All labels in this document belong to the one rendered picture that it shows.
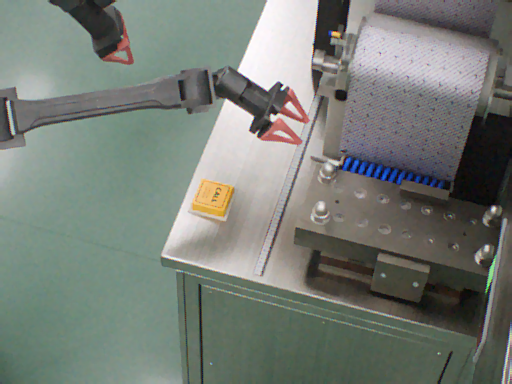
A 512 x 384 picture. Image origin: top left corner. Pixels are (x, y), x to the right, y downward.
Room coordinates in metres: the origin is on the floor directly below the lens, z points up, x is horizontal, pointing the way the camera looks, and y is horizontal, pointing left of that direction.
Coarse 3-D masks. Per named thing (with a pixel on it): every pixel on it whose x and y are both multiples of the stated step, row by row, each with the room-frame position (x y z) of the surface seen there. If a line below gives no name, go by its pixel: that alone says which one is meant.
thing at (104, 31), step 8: (112, 8) 1.55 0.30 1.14; (96, 16) 1.48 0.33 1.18; (104, 16) 1.50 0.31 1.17; (112, 16) 1.53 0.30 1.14; (80, 24) 1.48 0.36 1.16; (88, 24) 1.47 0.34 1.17; (96, 24) 1.48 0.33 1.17; (104, 24) 1.49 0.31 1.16; (112, 24) 1.50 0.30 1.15; (88, 32) 1.48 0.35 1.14; (96, 32) 1.48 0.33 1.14; (104, 32) 1.48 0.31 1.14; (112, 32) 1.49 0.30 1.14; (96, 40) 1.48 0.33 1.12; (104, 40) 1.47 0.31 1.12; (112, 40) 1.47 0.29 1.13; (120, 40) 1.47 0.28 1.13; (96, 48) 1.46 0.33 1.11; (104, 48) 1.46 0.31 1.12
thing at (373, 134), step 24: (360, 120) 1.27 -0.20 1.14; (384, 120) 1.26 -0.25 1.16; (408, 120) 1.25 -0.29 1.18; (360, 144) 1.27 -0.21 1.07; (384, 144) 1.26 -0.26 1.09; (408, 144) 1.25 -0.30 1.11; (432, 144) 1.24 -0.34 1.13; (456, 144) 1.23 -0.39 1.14; (384, 168) 1.26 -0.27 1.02; (408, 168) 1.25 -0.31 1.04; (432, 168) 1.23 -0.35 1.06; (456, 168) 1.22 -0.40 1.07
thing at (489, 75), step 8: (496, 56) 1.31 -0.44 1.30; (488, 64) 1.28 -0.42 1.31; (496, 64) 1.28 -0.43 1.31; (488, 72) 1.26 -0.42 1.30; (488, 80) 1.25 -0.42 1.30; (488, 88) 1.24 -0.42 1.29; (480, 96) 1.23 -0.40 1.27; (488, 96) 1.23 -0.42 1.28; (480, 104) 1.23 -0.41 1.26; (480, 112) 1.23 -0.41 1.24
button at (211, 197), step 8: (200, 184) 1.27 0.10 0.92; (208, 184) 1.27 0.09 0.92; (216, 184) 1.27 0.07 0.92; (224, 184) 1.27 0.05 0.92; (200, 192) 1.25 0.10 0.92; (208, 192) 1.25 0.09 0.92; (216, 192) 1.25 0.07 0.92; (224, 192) 1.25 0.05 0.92; (232, 192) 1.26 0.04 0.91; (192, 200) 1.23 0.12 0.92; (200, 200) 1.23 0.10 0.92; (208, 200) 1.23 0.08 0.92; (216, 200) 1.23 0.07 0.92; (224, 200) 1.23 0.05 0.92; (192, 208) 1.22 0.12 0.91; (200, 208) 1.21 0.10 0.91; (208, 208) 1.21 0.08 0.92; (216, 208) 1.21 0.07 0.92; (224, 208) 1.21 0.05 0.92; (224, 216) 1.20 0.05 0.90
